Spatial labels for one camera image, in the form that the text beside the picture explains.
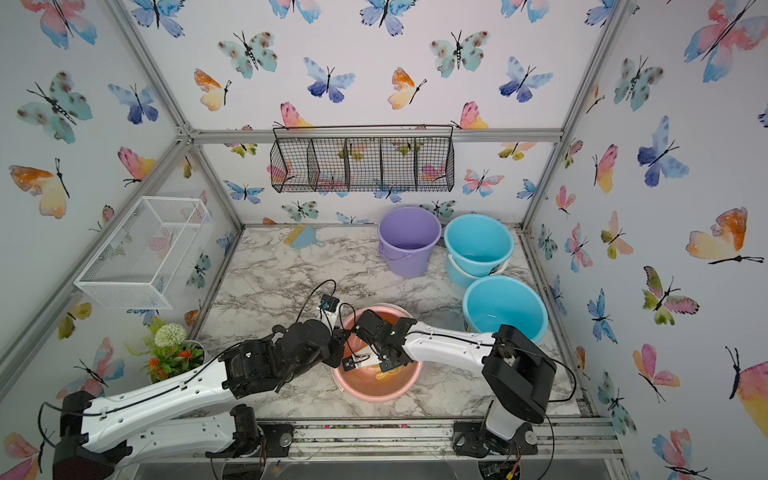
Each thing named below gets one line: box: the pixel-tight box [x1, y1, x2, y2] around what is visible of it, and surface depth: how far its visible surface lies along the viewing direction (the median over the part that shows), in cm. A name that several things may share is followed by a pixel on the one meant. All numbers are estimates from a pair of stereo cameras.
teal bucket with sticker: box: [444, 213, 515, 289], surface depth 95 cm
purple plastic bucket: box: [377, 206, 442, 278], surface depth 99 cm
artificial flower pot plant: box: [126, 317, 206, 384], surface depth 75 cm
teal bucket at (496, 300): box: [462, 275, 549, 343], surface depth 83 cm
